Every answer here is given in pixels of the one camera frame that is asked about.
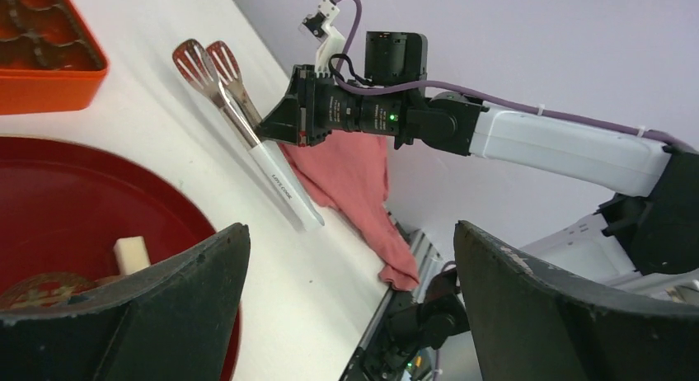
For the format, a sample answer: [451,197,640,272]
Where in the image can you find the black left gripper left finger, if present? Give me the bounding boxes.
[1,223,251,380]

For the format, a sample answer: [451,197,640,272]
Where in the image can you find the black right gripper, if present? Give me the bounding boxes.
[255,31,428,147]

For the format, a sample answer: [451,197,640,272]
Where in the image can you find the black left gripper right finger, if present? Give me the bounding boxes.
[453,221,698,380]

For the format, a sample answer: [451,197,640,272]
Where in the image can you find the metal tongs with white handle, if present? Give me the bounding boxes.
[171,39,325,231]

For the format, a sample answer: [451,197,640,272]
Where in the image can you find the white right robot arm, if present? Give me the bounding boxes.
[257,31,698,294]

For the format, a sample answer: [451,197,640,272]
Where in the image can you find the white square chocolate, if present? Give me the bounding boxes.
[113,236,151,275]

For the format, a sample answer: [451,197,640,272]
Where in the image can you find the orange chocolate box with dividers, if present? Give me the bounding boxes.
[1,0,109,115]

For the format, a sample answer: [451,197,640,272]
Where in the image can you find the pink cloth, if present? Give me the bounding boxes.
[280,131,420,291]

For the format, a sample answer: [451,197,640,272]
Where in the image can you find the round red lacquer tray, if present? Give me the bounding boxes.
[1,136,241,380]

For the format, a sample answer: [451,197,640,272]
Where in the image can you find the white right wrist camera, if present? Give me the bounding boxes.
[301,0,346,77]

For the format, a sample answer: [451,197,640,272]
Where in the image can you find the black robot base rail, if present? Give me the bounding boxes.
[339,229,471,381]

